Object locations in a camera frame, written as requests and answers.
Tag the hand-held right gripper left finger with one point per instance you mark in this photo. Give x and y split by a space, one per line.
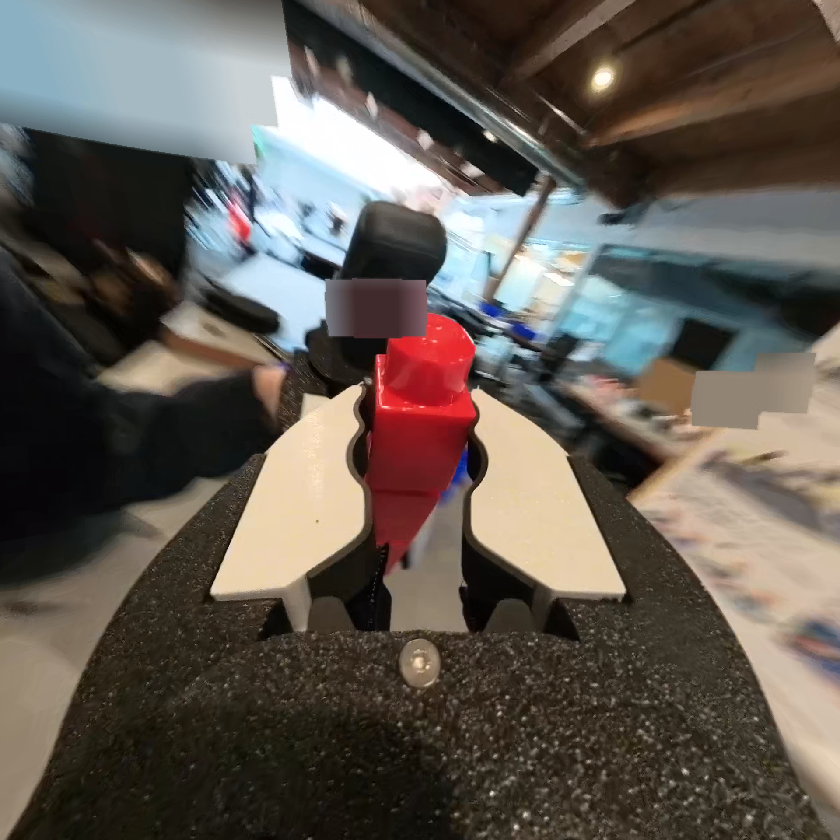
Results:
295 518

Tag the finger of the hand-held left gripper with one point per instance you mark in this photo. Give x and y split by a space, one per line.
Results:
318 407

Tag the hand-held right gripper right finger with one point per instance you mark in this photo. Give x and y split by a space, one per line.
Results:
538 518

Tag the red mega block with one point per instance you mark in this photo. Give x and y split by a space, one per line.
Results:
420 420
403 525

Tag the person's left hand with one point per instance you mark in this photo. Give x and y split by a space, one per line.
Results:
270 390

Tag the black round cushion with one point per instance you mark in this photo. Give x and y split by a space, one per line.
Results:
243 312

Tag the wooden table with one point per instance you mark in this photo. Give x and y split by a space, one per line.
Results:
630 420

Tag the white table with brown edge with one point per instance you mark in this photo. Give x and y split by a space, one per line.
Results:
216 308

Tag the orange traffic cone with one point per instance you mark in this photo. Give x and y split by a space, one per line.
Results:
241 220

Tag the brown cardboard box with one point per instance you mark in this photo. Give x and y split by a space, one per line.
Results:
666 384

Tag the printed poster board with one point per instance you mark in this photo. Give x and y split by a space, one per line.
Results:
754 558

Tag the patterned dark bag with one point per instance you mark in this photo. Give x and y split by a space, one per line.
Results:
131 289

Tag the round ceiling light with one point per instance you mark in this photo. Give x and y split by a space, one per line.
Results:
602 77

